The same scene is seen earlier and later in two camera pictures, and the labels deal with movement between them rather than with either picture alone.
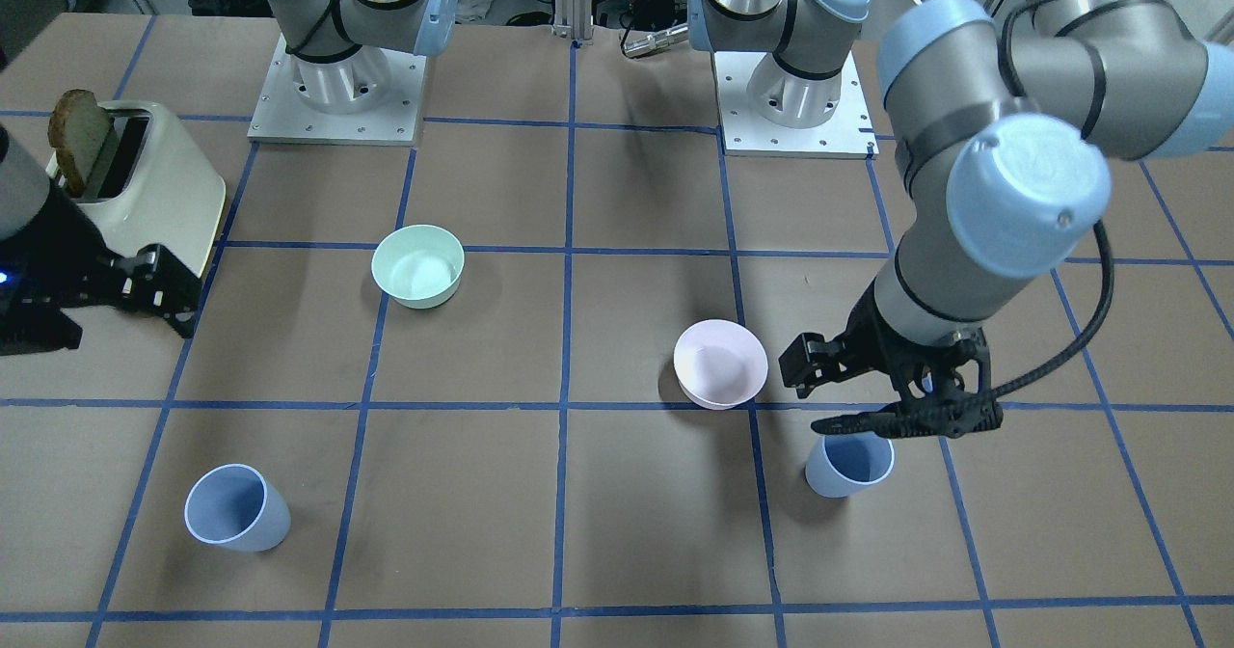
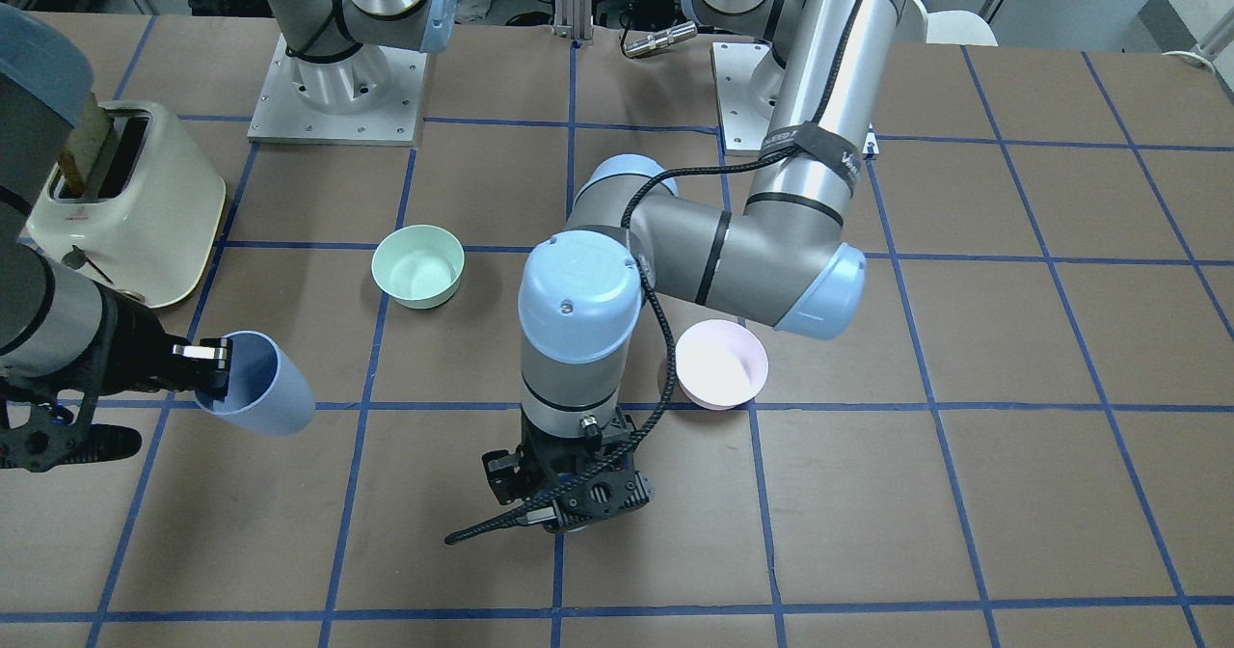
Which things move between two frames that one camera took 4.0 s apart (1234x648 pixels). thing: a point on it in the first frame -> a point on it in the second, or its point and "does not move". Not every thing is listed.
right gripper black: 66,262 -> 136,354
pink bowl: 720,364 does not move
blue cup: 236,506 -> 268,394
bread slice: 77,130 does not move
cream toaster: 149,188 does not move
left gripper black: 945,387 -> 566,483
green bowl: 418,266 does not move
